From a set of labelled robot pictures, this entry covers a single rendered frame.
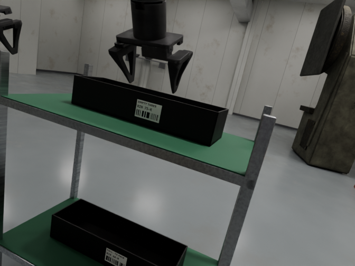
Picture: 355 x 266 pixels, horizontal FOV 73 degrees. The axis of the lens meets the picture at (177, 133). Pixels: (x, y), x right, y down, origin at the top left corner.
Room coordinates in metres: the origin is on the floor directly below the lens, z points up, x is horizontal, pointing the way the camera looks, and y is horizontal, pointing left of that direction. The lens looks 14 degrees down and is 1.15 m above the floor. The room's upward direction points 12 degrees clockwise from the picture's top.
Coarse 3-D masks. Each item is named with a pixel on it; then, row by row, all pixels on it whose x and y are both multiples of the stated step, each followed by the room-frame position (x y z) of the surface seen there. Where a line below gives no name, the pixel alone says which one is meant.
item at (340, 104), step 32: (320, 32) 5.03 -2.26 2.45; (352, 32) 4.48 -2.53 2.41; (320, 64) 4.46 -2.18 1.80; (352, 64) 4.25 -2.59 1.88; (320, 96) 4.87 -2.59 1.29; (352, 96) 4.24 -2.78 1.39; (320, 128) 4.37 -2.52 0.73; (352, 128) 4.24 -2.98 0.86; (320, 160) 4.31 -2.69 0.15; (352, 160) 4.23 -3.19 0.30
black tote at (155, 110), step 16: (80, 80) 0.90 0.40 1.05; (96, 80) 0.88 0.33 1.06; (112, 80) 1.05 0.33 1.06; (80, 96) 0.90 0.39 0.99; (96, 96) 0.87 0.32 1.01; (112, 96) 0.85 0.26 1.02; (128, 96) 0.83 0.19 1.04; (144, 96) 0.81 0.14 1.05; (160, 96) 0.97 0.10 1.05; (176, 96) 0.95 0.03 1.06; (112, 112) 0.85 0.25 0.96; (128, 112) 0.82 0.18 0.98; (144, 112) 0.80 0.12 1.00; (160, 112) 0.78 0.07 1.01; (176, 112) 0.77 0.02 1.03; (192, 112) 0.75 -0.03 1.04; (208, 112) 0.73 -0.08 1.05; (224, 112) 0.81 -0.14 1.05; (160, 128) 0.78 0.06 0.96; (176, 128) 0.76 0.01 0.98; (192, 128) 0.74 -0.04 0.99; (208, 128) 0.73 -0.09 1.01; (208, 144) 0.72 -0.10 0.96
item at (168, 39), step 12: (132, 12) 0.41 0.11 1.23; (144, 12) 0.40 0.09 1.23; (156, 12) 0.40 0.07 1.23; (144, 24) 0.41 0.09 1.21; (156, 24) 0.41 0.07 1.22; (120, 36) 0.43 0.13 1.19; (132, 36) 0.43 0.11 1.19; (144, 36) 0.41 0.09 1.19; (156, 36) 0.42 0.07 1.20; (168, 36) 0.44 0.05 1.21; (180, 36) 0.44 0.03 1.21; (168, 48) 0.40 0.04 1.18
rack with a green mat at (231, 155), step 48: (0, 96) 0.80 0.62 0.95; (48, 96) 0.96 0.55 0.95; (0, 144) 0.80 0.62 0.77; (144, 144) 0.62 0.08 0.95; (192, 144) 0.71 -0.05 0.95; (240, 144) 0.85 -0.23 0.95; (0, 192) 0.81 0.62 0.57; (240, 192) 0.54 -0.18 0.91; (0, 240) 0.81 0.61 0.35; (48, 240) 0.86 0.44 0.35
